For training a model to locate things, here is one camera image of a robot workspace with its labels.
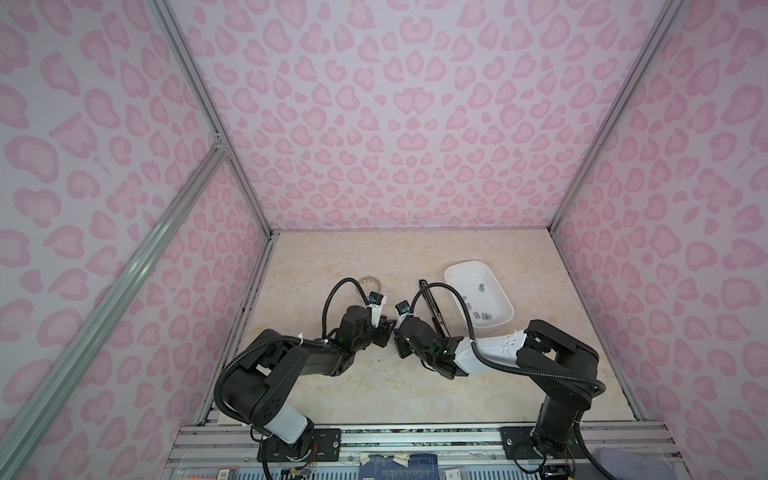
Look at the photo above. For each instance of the blue box on rail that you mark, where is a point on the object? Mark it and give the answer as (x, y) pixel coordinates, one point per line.
(400, 467)

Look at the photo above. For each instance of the white plastic tray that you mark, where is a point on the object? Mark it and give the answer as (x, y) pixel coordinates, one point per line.
(465, 278)

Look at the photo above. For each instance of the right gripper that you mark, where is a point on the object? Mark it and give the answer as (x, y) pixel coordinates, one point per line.
(400, 330)

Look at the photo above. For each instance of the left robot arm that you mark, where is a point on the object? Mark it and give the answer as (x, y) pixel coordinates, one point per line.
(254, 387)

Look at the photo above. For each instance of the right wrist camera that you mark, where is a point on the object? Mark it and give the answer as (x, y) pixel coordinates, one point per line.
(403, 310)

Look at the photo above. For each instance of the grey cloth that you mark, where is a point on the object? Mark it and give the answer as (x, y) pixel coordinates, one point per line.
(623, 465)

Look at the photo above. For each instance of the clear tape roll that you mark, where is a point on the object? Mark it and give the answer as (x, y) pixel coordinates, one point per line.
(370, 282)

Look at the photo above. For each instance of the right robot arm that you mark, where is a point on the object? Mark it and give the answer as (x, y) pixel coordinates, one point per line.
(563, 367)

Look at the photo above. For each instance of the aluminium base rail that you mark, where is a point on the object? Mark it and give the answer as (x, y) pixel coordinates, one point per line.
(201, 451)

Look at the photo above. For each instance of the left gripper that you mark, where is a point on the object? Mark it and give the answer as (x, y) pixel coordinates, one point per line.
(383, 331)

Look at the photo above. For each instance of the black stapler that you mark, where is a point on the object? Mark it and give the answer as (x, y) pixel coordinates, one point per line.
(437, 317)

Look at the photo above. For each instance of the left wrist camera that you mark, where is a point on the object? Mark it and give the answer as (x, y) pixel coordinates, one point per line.
(376, 303)

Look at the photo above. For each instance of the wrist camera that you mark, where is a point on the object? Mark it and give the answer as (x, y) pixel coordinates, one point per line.
(403, 310)
(376, 303)

